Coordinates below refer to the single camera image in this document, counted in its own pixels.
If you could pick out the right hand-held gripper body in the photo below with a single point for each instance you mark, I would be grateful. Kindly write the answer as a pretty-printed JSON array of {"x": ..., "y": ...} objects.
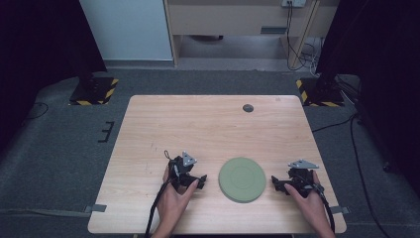
[{"x": 301, "y": 180}]

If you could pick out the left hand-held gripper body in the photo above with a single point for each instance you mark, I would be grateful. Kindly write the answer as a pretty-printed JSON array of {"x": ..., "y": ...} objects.
[{"x": 181, "y": 170}]

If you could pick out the person's right hand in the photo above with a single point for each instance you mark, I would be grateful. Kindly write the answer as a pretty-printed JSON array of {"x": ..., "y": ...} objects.
[{"x": 310, "y": 208}]

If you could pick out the person's left hand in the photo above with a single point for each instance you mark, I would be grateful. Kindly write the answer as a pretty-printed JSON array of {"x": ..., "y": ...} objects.
[{"x": 173, "y": 205}]

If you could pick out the dark grey table grommet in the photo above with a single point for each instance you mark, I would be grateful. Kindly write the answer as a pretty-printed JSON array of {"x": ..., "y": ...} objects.
[{"x": 248, "y": 108}]

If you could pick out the black stand base striped tape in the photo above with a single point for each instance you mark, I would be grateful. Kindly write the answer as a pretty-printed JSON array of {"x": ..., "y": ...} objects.
[
  {"x": 318, "y": 94},
  {"x": 94, "y": 91}
]

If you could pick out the black curtain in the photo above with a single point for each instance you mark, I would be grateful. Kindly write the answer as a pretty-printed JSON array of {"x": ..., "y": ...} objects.
[
  {"x": 379, "y": 66},
  {"x": 39, "y": 49}
]

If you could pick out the white panel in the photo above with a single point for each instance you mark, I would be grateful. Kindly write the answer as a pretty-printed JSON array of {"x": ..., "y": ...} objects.
[{"x": 125, "y": 29}]

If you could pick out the light wooden desk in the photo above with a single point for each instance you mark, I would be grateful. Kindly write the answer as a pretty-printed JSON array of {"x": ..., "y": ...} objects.
[{"x": 231, "y": 18}]

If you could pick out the grey power strip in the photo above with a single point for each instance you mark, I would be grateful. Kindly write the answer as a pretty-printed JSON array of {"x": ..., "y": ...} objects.
[{"x": 294, "y": 2}]

